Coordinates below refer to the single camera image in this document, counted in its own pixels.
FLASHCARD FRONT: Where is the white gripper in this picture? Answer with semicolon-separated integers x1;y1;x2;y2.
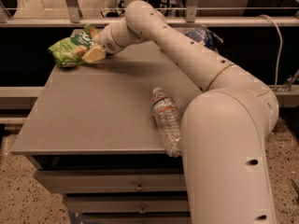
82;18;131;63

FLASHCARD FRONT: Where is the green rice chip bag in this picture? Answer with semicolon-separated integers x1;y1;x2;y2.
48;24;99;68

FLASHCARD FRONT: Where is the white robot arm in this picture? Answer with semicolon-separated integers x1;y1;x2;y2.
92;0;278;224

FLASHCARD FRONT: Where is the dark blue chip bag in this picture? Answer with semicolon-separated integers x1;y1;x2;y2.
186;26;223;52

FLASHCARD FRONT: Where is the grey drawer cabinet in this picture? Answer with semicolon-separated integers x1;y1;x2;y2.
11;42;200;224

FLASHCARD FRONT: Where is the clear plastic water bottle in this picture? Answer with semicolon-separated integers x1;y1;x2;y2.
151;88;181;158

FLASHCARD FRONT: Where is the metal drawer knob upper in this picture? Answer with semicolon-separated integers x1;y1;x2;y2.
135;182;145;192

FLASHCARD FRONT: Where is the metal drawer knob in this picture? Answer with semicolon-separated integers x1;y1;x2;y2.
138;206;147;215
135;182;145;192

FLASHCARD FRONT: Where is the metal drawer knob lower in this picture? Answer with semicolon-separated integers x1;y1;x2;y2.
138;206;147;215

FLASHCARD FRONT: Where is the grey metal railing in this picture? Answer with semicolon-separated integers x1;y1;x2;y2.
1;7;298;105

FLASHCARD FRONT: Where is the white cable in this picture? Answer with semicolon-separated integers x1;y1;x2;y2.
258;14;284;91

